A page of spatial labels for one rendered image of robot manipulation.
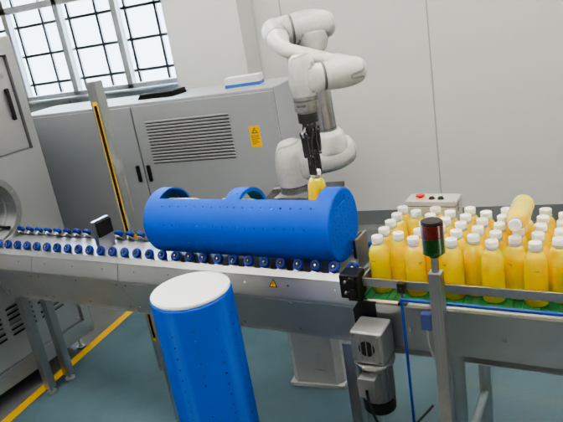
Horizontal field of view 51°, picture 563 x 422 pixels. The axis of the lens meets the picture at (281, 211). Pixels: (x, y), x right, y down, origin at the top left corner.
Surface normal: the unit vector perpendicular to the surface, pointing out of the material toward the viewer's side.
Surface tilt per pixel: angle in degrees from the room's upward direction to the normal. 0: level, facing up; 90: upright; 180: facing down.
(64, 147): 90
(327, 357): 90
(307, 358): 90
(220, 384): 90
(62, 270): 70
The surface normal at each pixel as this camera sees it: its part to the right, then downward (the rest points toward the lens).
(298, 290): -0.49, 0.01
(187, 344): -0.11, 0.33
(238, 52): -0.33, 0.35
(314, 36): 0.19, 0.47
